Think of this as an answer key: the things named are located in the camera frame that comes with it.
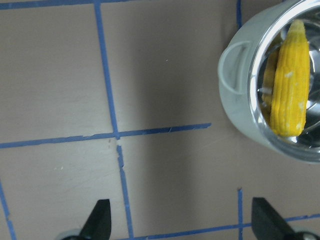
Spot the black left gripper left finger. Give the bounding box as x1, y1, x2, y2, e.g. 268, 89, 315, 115
56, 198, 112, 240

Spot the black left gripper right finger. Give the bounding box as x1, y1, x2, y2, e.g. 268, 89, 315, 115
251, 196, 320, 240

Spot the yellow corn cob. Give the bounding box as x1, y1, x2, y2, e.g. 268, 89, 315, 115
270, 19, 310, 137

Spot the pale green cooking pot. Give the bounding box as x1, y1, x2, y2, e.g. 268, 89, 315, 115
217, 0, 320, 163

